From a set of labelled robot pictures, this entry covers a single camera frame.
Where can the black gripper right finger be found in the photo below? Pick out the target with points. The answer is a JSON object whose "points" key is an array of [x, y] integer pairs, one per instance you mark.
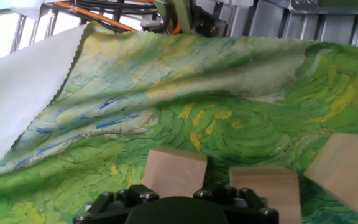
{"points": [[247, 211]]}

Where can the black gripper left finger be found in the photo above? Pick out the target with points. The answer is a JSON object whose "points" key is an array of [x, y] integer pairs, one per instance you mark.
{"points": [[110, 208]]}

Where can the wooden cube block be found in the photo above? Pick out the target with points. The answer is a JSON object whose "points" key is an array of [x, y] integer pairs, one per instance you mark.
{"points": [[266, 199], [346, 174], [172, 171]]}

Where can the green blue painting print cloth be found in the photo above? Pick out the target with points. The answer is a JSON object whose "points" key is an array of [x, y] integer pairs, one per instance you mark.
{"points": [[228, 118]]}

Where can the aluminium frame bar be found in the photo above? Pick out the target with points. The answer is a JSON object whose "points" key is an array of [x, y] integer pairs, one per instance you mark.
{"points": [[182, 12]]}

